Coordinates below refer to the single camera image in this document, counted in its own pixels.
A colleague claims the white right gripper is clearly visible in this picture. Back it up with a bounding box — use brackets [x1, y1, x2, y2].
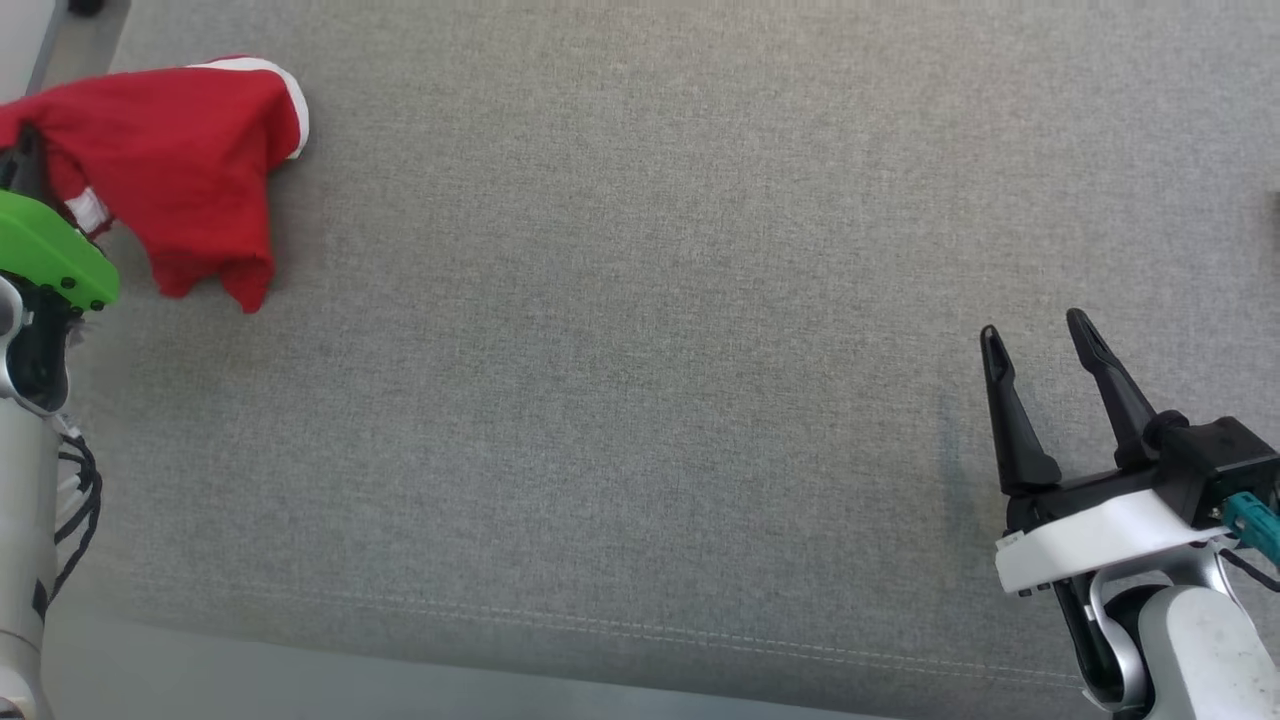
[980, 308, 1236, 598]

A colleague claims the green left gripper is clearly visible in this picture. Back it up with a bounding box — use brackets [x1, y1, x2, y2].
[0, 125, 123, 311]

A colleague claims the red shorts white side stripe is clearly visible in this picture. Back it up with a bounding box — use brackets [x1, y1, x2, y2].
[0, 55, 311, 316]

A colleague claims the teal right camera connector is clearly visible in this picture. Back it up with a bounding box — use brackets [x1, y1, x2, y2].
[1222, 490, 1280, 566]

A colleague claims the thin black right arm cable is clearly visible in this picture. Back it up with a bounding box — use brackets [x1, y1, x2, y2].
[1215, 545, 1280, 593]

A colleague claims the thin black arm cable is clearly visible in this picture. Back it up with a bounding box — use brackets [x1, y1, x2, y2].
[1215, 545, 1280, 593]
[40, 425, 104, 606]

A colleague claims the thin white cable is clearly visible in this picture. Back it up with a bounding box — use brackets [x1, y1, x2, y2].
[55, 412, 89, 521]

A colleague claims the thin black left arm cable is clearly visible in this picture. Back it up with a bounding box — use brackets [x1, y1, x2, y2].
[40, 425, 104, 606]

